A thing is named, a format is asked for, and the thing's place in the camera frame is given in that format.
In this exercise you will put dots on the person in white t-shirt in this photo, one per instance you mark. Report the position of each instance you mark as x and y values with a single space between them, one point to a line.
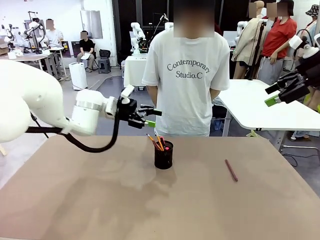
186 87

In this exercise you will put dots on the white air purifier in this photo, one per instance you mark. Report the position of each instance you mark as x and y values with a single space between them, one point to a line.
78 76

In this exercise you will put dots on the white side table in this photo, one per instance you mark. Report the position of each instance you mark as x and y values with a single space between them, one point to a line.
262 107

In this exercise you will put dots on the black light stand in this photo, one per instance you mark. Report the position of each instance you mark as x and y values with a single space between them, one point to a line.
40 126

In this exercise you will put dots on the person with bucket hat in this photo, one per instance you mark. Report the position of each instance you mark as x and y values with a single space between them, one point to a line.
313 25

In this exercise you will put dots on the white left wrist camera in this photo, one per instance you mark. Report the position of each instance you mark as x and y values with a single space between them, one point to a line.
128 91

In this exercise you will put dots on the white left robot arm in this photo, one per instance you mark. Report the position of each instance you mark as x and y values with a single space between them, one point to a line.
32 100

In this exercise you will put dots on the reddish brown pencil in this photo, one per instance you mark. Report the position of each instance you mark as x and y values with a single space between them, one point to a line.
231 170

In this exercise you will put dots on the grey wall panel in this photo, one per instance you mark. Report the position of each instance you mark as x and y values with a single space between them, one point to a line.
91 23

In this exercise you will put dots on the person's left forearm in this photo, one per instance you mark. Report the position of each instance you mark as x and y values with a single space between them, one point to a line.
215 92

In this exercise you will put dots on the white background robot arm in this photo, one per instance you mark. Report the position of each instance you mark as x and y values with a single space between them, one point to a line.
137 37

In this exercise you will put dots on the person in red shirt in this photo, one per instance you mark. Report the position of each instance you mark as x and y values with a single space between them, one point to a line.
277 42

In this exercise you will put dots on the mannequin in beige coat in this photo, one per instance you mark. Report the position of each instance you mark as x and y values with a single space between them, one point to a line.
247 42

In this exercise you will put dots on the table with white cloth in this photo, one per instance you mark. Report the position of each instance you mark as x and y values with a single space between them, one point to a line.
133 71

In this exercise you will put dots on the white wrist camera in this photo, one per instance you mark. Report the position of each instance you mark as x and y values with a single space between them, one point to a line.
296 41
128 91

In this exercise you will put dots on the seated person black shirt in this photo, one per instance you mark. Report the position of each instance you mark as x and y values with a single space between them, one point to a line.
86 50

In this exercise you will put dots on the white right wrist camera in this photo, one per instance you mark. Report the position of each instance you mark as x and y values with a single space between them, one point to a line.
296 41

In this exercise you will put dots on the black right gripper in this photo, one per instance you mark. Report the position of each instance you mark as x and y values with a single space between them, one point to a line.
312 71

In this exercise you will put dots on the seated person white shirt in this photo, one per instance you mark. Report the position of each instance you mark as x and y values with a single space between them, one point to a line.
54 35

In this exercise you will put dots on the black plastic stool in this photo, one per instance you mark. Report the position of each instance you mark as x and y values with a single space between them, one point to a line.
104 62

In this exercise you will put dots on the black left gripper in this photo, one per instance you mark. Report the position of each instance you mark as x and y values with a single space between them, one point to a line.
126 110

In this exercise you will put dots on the black mesh pen holder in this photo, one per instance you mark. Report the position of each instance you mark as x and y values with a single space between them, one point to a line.
163 158

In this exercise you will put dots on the person's right forearm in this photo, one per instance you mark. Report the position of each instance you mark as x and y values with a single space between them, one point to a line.
152 96

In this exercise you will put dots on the yellow pencil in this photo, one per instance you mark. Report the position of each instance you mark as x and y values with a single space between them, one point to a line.
152 140

